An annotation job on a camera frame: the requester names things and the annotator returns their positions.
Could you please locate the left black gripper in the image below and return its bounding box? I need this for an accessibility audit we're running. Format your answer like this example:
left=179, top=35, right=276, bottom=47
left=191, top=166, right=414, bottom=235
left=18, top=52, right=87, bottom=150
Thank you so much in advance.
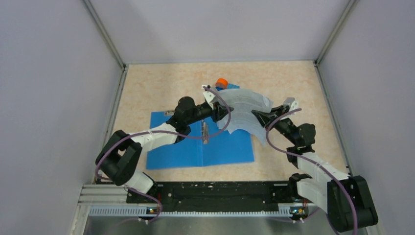
left=186, top=98, right=234, bottom=125

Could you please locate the blue file folder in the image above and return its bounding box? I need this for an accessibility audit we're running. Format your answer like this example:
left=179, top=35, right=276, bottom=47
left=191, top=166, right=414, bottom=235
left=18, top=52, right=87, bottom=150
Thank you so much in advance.
left=146, top=130, right=254, bottom=170

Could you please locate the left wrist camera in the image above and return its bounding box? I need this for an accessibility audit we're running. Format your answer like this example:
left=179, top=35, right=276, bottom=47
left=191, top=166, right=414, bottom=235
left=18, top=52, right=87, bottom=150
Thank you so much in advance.
left=202, top=85, right=218, bottom=110

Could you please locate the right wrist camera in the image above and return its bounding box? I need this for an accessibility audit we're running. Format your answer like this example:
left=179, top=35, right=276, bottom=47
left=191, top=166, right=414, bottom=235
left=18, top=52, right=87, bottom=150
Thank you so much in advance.
left=283, top=97, right=299, bottom=111

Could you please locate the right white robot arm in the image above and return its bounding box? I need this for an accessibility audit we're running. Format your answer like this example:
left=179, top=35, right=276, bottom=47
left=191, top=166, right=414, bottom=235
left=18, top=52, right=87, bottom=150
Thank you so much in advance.
left=252, top=105, right=379, bottom=234

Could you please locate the printed paper sheet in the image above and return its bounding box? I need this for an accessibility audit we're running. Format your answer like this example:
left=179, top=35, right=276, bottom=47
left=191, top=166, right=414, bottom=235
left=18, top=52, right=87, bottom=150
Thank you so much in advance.
left=215, top=88, right=273, bottom=145

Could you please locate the toy truck orange blue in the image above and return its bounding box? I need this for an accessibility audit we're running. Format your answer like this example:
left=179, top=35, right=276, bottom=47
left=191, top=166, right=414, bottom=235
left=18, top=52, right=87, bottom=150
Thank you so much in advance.
left=215, top=78, right=240, bottom=91

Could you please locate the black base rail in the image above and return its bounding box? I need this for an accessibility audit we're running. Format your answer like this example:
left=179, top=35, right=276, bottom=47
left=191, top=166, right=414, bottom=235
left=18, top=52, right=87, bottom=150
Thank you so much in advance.
left=126, top=181, right=317, bottom=221

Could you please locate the grey cable duct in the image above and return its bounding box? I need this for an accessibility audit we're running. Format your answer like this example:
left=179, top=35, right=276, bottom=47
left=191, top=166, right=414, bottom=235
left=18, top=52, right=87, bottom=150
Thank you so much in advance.
left=89, top=206, right=293, bottom=217

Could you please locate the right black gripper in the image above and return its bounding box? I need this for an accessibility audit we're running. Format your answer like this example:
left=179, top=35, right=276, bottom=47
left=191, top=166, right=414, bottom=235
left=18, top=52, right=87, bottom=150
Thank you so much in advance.
left=252, top=105, right=298, bottom=145

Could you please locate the metal folder clip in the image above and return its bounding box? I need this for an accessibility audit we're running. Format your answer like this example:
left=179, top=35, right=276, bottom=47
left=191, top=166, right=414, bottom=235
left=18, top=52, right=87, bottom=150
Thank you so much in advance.
left=201, top=120, right=209, bottom=144

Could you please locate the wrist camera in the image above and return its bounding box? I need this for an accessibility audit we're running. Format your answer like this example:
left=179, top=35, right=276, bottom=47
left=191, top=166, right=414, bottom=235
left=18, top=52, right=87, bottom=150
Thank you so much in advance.
left=202, top=85, right=218, bottom=110
left=283, top=97, right=299, bottom=111

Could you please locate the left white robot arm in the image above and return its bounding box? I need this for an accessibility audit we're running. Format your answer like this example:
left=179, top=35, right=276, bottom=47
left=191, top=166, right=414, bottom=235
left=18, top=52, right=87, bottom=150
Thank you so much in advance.
left=95, top=96, right=233, bottom=202

